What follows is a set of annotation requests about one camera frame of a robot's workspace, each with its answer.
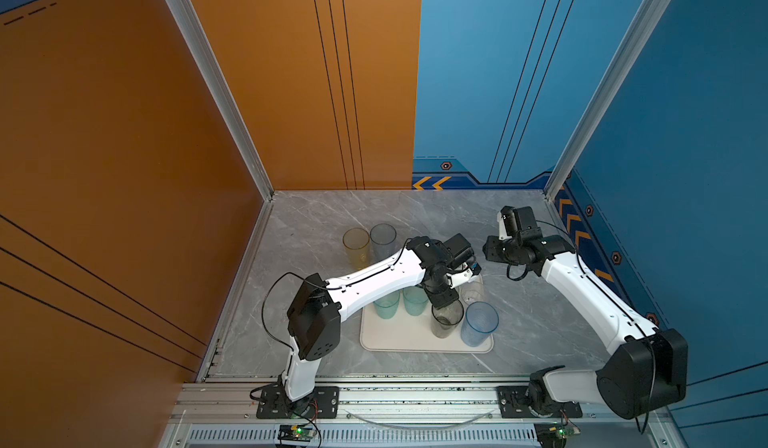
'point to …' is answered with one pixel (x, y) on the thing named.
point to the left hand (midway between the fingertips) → (445, 294)
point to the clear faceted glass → (473, 291)
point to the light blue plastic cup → (479, 322)
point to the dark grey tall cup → (446, 319)
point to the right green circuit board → (554, 434)
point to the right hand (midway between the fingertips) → (487, 248)
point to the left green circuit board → (291, 432)
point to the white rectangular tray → (411, 334)
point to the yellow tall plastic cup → (356, 243)
